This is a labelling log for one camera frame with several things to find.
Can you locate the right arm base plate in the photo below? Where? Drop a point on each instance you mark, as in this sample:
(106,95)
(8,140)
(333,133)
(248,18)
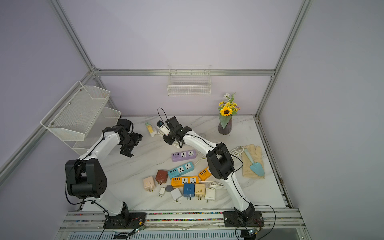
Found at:
(236,219)

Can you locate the white wire wall basket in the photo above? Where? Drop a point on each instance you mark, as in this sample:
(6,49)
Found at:
(189,80)

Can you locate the sunflower bouquet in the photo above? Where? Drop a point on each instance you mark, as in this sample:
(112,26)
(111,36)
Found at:
(227,109)

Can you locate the dark purple ribbed vase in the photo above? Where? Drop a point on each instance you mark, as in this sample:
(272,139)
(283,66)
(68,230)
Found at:
(225,125)

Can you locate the upper white mesh shelf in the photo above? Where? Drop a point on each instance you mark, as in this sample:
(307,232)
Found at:
(72,118)

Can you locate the teal power strip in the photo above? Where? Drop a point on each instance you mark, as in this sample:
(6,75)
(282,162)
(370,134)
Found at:
(181,170)

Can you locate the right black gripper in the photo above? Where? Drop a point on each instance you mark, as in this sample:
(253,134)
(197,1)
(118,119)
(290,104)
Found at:
(166,138)

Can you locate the beige work glove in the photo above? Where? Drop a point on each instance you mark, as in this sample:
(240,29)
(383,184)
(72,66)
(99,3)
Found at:
(256,153)

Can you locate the purple power strip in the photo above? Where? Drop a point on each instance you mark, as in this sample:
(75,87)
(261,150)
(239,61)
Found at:
(184,155)

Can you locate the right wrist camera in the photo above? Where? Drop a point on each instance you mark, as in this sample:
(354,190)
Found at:
(163,128)

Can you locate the small white adapter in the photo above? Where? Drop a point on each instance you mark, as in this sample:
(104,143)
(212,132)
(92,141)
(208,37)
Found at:
(176,194)

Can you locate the lower white mesh shelf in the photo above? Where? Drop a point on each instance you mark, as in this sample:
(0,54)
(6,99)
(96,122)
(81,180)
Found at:
(107,118)

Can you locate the beige cube adapter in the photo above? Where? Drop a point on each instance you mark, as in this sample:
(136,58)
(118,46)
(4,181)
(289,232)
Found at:
(200,191)

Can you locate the orange power strip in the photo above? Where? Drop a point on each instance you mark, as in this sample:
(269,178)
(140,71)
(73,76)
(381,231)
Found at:
(205,174)
(178,182)

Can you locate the white mesh shelf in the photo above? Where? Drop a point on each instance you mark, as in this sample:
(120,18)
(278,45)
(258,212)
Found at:
(72,118)
(107,118)

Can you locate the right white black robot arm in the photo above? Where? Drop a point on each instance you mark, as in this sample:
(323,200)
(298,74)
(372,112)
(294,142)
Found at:
(219,159)

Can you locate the white power strip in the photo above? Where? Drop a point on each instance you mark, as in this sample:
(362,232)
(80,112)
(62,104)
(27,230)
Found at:
(155,131)

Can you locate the pink white cube adapter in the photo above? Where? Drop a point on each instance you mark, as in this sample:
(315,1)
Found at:
(149,184)

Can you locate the aluminium front rail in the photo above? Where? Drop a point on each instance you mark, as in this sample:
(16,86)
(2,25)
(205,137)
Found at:
(188,220)

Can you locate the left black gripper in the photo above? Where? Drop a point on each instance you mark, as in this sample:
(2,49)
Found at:
(127,151)

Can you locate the blue cube adapter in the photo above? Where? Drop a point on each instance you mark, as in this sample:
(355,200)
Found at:
(189,191)

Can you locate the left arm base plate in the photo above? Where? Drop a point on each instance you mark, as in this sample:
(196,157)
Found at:
(129,221)

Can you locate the brown cube adapter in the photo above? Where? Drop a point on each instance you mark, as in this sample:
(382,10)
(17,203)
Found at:
(161,177)

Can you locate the teal garden trowel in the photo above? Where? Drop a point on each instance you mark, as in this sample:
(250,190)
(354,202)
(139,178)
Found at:
(257,168)

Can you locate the small white plug charger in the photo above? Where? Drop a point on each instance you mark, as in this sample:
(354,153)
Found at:
(162,192)

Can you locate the yellow cube adapter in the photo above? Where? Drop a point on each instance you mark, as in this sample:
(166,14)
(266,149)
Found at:
(150,129)

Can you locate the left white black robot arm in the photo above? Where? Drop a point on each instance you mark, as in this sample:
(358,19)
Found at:
(85,177)

